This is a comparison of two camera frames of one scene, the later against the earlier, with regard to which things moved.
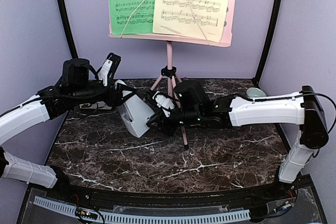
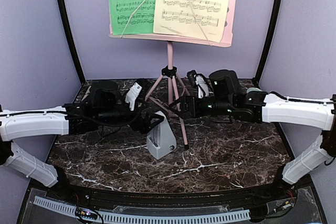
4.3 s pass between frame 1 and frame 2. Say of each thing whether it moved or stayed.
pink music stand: stayed
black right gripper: moved
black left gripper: moved
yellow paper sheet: stayed
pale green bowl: stayed
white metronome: moved
